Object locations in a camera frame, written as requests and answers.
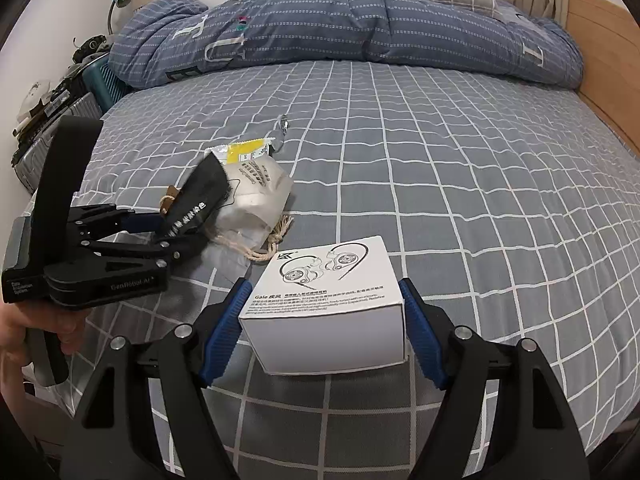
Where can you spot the person's left hand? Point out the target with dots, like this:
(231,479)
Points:
(10,340)

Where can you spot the teal suitcase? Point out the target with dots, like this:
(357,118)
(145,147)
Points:
(112,80)

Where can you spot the white plastic bag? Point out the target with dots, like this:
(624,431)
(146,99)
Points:
(37,95)

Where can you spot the wooden bed frame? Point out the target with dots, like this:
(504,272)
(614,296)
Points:
(610,60)

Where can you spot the blue checked quilt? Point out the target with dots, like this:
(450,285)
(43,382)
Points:
(300,25)

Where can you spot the grey ribbed suitcase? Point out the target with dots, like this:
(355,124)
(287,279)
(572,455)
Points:
(82,105)

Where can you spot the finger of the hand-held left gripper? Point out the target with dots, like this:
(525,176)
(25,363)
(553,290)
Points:
(145,222)
(165,250)

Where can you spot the black bag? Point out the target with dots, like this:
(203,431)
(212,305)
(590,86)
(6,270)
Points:
(92,47)

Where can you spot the black packet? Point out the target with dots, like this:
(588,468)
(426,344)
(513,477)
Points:
(200,195)

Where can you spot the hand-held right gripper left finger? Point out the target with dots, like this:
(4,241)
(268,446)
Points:
(225,325)

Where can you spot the white earphone box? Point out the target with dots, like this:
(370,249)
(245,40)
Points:
(320,330)

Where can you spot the brown paper tag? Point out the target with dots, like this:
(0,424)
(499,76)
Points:
(171,197)

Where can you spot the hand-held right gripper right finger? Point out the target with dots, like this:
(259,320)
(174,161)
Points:
(422,330)

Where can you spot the yellow and white packet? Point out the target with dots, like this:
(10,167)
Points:
(245,150)

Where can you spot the grey checked bed sheet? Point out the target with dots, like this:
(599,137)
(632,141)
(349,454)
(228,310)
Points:
(450,185)

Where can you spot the small silver wrapper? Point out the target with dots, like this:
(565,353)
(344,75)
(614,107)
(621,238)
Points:
(281,130)

